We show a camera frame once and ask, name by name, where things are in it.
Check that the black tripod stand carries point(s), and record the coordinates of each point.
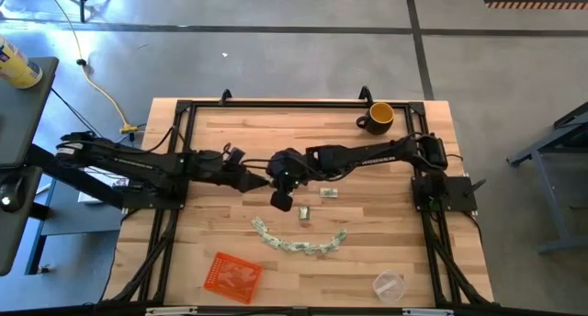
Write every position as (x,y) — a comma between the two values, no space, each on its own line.
(82,3)

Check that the yellow wipes canister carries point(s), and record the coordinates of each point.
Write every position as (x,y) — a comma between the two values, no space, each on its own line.
(18,68)

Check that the black aluminium table frame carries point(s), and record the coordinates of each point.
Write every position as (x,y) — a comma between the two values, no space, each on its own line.
(298,104)

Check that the black desk support beam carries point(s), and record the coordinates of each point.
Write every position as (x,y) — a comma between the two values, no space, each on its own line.
(78,180)

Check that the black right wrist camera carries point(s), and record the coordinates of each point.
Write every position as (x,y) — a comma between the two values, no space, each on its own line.
(281,200)

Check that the black rail with white strips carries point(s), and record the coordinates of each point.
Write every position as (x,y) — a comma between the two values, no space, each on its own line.
(275,312)

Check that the orange plastic basket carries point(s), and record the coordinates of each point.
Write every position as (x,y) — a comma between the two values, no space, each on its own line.
(229,279)

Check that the clear plastic container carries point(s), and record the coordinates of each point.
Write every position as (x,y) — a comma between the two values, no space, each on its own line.
(388,286)

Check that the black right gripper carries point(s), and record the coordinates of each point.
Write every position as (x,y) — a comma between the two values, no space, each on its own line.
(285,166)

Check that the blue grey metal table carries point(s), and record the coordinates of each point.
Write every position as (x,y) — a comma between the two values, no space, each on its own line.
(549,196)

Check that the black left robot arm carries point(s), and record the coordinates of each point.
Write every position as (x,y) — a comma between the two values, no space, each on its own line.
(138,162)

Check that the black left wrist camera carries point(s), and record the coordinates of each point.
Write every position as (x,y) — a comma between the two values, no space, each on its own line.
(236,156)

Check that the black computer mouse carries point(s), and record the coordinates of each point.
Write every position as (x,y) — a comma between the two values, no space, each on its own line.
(11,189)

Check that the dark grey desk surface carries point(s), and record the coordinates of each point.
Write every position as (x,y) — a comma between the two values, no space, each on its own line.
(23,123)

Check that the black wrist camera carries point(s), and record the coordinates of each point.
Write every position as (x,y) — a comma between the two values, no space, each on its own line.
(281,200)
(236,156)

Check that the black mug yellow inside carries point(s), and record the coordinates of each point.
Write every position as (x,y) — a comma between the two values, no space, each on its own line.
(374,127)

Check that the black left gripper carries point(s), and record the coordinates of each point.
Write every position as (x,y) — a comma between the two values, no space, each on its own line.
(227,177)

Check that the white paper sheet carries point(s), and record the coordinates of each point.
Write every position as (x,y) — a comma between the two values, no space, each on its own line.
(103,176)

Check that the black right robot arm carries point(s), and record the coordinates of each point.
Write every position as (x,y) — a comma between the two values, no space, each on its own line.
(367,155)

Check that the grey mouse tray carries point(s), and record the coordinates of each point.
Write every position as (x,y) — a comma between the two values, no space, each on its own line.
(14,242)

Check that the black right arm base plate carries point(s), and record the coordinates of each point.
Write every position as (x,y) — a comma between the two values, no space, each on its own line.
(452,192)

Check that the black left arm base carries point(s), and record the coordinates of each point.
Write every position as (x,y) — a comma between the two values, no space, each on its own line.
(151,199)

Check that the blue grey cart shelf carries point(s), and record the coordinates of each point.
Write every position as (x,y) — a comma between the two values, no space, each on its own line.
(69,222)

